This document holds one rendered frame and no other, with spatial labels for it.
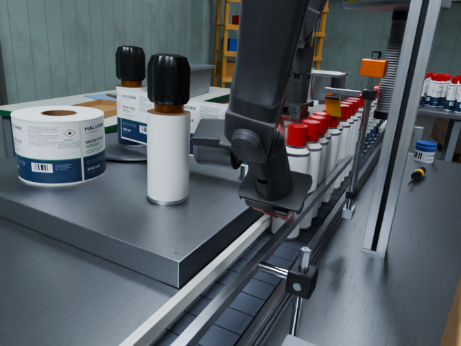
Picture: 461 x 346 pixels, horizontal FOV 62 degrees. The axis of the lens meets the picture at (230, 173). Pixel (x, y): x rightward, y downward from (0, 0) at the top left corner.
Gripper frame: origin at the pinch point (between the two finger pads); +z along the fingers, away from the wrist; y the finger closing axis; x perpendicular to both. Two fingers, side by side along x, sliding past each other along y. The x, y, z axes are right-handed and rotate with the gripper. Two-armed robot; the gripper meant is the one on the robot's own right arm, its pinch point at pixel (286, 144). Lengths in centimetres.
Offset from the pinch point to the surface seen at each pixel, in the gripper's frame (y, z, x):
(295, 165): 15.2, -0.9, 6.8
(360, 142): -0.8, -3.1, 14.4
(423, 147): -80, 12, 27
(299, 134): 14.3, -5.9, 6.4
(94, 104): -89, 22, -146
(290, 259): 20.6, 13.3, 9.7
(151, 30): -370, -22, -325
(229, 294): 44.1, 5.2, 9.8
